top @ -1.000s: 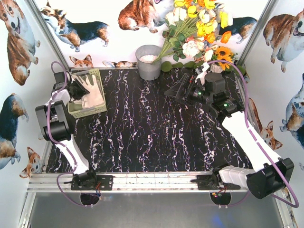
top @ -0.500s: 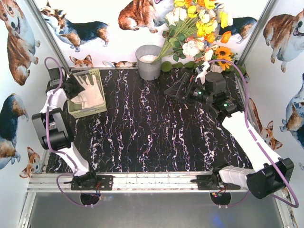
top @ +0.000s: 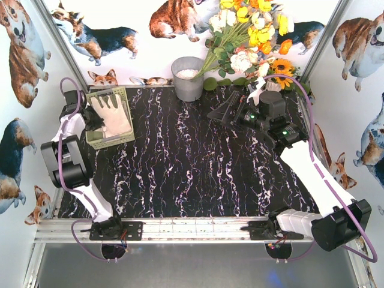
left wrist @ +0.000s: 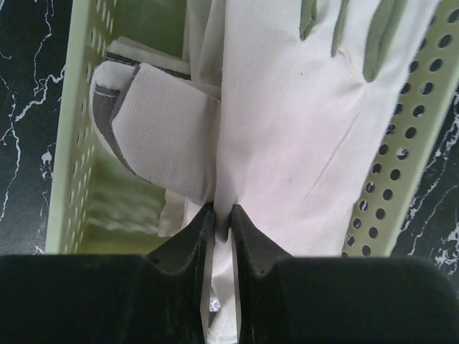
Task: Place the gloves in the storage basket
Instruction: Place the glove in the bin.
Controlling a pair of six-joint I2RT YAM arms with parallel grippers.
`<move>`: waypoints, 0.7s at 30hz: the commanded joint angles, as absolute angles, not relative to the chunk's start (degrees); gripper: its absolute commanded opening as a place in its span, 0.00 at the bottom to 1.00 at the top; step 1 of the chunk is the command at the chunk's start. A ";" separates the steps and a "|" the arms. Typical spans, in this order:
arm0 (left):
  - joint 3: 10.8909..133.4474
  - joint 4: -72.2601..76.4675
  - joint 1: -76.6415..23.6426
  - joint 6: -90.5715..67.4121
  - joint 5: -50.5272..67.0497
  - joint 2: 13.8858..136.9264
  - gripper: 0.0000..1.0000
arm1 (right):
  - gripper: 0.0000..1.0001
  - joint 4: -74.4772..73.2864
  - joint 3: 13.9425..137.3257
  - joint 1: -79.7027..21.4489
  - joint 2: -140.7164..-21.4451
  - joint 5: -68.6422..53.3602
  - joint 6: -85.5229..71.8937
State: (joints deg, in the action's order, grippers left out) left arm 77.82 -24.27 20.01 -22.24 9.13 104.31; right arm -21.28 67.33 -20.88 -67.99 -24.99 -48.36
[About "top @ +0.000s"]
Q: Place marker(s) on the green plastic storage basket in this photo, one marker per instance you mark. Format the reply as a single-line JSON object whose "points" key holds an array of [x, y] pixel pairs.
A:
{"points": [[96, 138]]}

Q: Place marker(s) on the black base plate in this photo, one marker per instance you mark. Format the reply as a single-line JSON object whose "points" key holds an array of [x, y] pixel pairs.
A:
{"points": [[267, 230], [126, 231]]}

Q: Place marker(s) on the work glove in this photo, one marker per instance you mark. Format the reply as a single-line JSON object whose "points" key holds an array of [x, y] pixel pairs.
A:
{"points": [[114, 117]]}

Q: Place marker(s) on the grey metal bucket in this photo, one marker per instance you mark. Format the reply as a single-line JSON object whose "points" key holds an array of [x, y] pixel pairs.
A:
{"points": [[188, 85]]}

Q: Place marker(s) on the small sunflower pot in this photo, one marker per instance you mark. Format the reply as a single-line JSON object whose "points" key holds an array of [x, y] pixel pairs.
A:
{"points": [[284, 67]]}

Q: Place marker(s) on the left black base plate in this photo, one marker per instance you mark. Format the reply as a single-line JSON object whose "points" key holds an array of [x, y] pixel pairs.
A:
{"points": [[126, 231]]}

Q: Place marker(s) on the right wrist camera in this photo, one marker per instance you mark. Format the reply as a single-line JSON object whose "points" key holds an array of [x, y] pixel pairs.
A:
{"points": [[255, 90]]}

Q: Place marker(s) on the artificial flower bouquet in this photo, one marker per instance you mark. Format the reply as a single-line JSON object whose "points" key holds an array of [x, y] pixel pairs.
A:
{"points": [[244, 35]]}

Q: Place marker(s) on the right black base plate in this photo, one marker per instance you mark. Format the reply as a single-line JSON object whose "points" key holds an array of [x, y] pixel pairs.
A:
{"points": [[267, 230]]}

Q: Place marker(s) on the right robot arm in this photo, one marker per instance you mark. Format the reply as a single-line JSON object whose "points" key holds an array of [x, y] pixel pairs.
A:
{"points": [[341, 218]]}

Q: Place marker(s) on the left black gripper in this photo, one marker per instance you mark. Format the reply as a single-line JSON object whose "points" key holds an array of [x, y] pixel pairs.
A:
{"points": [[92, 119]]}

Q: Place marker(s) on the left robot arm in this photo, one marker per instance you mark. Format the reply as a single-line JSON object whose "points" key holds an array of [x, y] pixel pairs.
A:
{"points": [[70, 169]]}

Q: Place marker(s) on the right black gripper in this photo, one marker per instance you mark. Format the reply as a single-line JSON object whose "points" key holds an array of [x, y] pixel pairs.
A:
{"points": [[231, 108]]}

